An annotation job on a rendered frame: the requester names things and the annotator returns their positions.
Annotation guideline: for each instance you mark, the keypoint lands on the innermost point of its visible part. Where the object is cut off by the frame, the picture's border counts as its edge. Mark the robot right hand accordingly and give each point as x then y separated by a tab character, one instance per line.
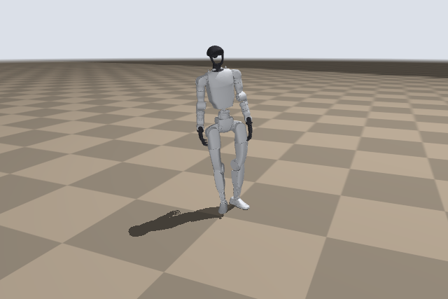
201	136

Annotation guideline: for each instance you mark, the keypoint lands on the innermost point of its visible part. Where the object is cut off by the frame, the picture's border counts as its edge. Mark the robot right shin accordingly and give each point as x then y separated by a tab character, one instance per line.
220	184

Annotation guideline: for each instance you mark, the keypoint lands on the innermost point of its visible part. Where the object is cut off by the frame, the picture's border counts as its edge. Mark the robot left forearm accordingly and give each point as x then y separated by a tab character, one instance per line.
245	109

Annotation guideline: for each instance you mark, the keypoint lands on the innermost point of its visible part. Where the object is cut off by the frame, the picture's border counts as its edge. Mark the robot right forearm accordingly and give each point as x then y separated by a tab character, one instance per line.
200	117

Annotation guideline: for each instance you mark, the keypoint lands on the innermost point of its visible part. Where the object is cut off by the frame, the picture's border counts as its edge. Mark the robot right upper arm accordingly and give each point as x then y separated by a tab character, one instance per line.
200	82

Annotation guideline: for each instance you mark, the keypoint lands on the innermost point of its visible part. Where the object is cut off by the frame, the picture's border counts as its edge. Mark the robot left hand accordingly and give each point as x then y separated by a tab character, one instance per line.
249	123

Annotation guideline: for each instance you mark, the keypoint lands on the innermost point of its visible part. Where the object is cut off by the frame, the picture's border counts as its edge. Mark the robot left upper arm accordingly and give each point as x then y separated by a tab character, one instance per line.
237	76

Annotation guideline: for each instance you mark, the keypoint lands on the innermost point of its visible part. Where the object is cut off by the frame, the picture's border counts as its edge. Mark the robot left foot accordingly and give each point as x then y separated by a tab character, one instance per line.
239	203

